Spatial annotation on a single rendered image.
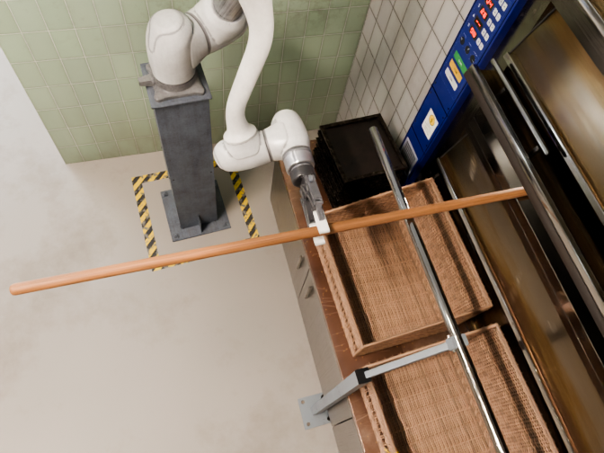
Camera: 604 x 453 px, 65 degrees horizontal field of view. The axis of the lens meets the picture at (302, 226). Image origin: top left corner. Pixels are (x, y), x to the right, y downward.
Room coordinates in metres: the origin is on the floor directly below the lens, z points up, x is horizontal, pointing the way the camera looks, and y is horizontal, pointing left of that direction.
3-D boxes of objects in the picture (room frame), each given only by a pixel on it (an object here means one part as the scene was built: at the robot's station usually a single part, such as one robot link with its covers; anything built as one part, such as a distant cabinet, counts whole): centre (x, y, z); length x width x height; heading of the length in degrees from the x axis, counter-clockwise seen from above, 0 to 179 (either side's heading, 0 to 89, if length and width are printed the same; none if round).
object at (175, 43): (1.18, 0.59, 1.17); 0.18 x 0.16 x 0.22; 148
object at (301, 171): (0.77, 0.02, 1.19); 0.09 x 0.07 x 0.08; 29
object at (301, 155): (0.83, 0.06, 1.19); 0.09 x 0.06 x 0.09; 119
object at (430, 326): (0.82, -0.38, 0.72); 0.56 x 0.49 x 0.28; 30
